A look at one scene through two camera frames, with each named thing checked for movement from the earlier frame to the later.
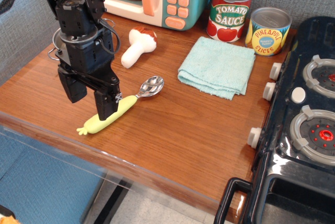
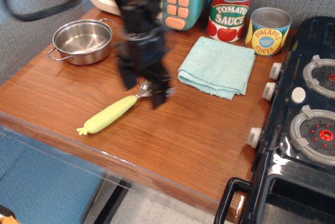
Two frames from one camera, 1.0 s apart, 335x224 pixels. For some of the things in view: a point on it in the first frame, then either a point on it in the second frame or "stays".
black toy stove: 292,179 stays
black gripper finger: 107,102 → 160,90
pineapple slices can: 267,30 stays
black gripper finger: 75,90 → 129,76
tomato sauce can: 230,4 stays
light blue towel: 219,68 stays
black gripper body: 89,57 → 141,46
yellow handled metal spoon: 151,86 stays
